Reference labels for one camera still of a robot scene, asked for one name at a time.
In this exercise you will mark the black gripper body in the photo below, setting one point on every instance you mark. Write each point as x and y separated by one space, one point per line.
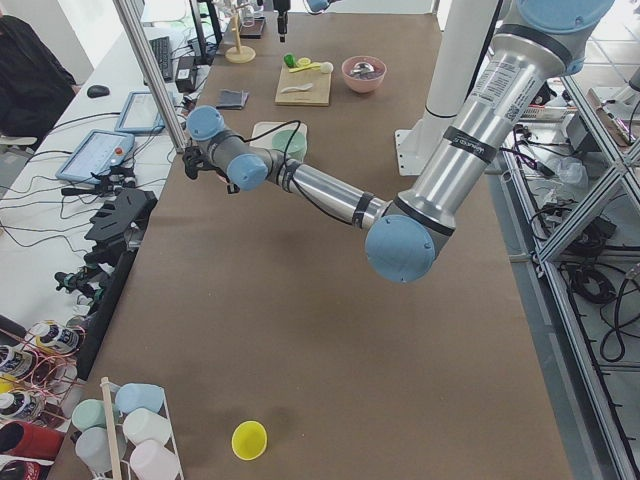
218 176

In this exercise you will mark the yellow plastic cup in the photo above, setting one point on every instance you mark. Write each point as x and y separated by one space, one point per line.
249 440

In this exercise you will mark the pink bowl with ice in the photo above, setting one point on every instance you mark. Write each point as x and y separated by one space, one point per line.
363 85

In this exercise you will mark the cream rabbit tray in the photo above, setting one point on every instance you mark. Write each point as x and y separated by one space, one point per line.
264 131

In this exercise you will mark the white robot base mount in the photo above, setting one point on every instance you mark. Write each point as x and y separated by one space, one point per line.
445 97

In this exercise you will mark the green bowl stack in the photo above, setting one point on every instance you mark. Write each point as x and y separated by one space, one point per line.
293 143

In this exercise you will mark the green lime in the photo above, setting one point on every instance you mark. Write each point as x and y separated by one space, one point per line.
289 60

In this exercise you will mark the metal ice scoop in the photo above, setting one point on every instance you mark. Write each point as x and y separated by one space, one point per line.
362 70

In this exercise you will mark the wooden mug tree stand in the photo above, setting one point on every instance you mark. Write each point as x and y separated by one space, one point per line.
231 46

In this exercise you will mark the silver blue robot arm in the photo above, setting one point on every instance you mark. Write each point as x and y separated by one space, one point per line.
533 41

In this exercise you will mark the white ceramic spoon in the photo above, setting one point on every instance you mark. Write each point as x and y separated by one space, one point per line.
297 88

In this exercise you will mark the blue tablet pendant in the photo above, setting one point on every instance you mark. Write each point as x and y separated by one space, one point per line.
95 156

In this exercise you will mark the pastel cups rack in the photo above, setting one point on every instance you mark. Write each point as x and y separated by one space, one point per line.
127 433

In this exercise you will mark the black keyboard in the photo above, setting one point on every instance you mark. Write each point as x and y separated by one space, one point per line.
161 49

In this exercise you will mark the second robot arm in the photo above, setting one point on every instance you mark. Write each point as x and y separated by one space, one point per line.
283 7

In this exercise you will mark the grey folded cloth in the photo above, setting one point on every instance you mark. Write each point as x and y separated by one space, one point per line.
232 99

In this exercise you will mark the aluminium frame post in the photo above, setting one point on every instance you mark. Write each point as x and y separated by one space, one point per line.
134 30

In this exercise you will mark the bamboo cutting board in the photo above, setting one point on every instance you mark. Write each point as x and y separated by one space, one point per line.
318 96

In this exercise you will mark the seated person in black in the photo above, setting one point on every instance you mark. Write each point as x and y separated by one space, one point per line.
36 88

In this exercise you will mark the white garlic bulb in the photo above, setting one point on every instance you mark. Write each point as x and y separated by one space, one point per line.
326 67

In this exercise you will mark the black computer mouse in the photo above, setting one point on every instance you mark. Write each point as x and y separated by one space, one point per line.
97 91

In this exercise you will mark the black tool holder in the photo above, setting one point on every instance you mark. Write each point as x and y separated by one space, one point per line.
107 266

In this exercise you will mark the yellow plastic knife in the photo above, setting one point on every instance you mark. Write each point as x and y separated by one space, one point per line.
313 65

